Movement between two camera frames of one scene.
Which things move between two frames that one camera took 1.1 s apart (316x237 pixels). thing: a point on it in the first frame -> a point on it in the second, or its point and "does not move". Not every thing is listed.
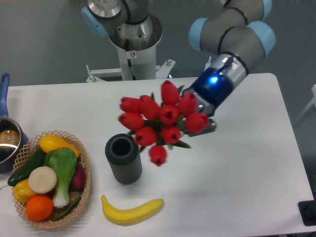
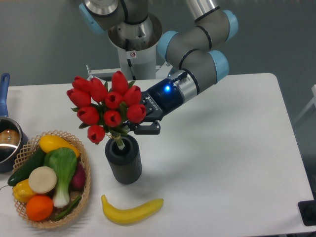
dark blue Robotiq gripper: (210, 87) -> (159, 99)
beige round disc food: (42, 179) does not move
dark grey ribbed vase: (123, 154) does not move
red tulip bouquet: (158, 126) -> (106, 110)
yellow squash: (50, 142) does not move
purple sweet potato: (78, 183) does not move
